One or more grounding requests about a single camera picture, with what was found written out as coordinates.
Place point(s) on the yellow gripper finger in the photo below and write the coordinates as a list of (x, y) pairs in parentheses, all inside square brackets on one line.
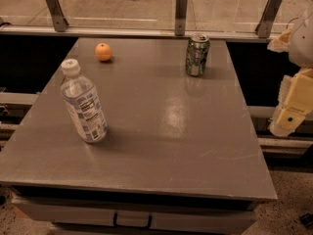
[(295, 102), (281, 43)]

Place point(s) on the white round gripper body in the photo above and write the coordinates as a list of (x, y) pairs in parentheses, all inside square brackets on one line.
[(302, 44)]

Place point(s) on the clear plastic water bottle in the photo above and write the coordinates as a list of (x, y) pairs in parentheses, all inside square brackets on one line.
[(83, 104)]

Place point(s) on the green soda can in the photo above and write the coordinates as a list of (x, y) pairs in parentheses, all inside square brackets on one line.
[(197, 51)]

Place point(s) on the orange fruit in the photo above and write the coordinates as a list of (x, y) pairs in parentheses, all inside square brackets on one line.
[(103, 52)]

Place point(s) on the right metal rail bracket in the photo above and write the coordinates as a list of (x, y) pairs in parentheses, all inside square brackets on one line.
[(264, 27)]

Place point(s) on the metal rail bracket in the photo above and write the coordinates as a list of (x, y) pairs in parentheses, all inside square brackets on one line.
[(264, 27), (180, 17), (59, 21)]

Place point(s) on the middle metal rail bracket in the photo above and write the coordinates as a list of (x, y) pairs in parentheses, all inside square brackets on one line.
[(180, 17)]

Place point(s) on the left metal rail bracket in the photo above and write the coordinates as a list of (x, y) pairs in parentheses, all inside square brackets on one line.
[(59, 21)]

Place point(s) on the grey drawer with handle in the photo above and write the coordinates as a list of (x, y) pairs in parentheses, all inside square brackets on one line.
[(96, 217)]

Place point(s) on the horizontal metal rail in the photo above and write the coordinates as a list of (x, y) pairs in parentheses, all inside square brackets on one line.
[(93, 32)]

